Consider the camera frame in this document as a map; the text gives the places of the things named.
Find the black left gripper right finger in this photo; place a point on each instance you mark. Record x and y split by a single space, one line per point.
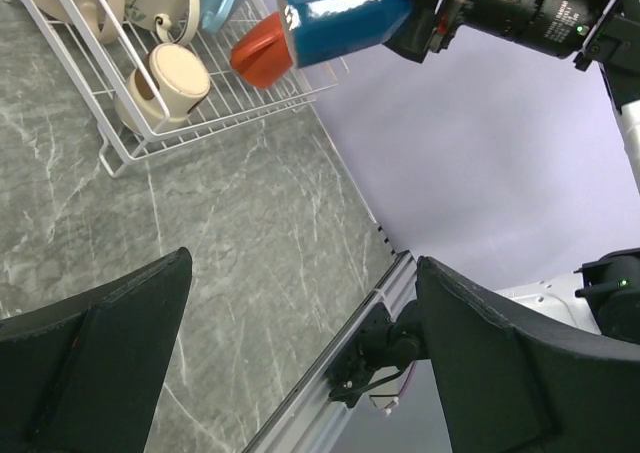
511 379

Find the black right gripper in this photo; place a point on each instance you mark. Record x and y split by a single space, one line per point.
557 28

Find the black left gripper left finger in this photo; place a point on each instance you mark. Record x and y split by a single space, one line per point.
84 374

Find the dark blue mug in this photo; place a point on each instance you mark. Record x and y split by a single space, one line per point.
317 31

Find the orange mug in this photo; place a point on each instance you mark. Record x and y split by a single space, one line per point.
262 57

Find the cream steel-lined tumbler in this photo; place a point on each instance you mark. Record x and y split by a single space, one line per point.
182 81

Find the cream mug green interior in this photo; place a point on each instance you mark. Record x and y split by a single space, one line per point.
173 21

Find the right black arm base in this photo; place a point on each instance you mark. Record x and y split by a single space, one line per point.
380 351

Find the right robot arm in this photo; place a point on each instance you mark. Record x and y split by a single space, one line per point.
600 34

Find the aluminium table rail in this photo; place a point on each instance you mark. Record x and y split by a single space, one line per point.
307 420

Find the white wire dish rack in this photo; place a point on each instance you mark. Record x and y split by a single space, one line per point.
99 73

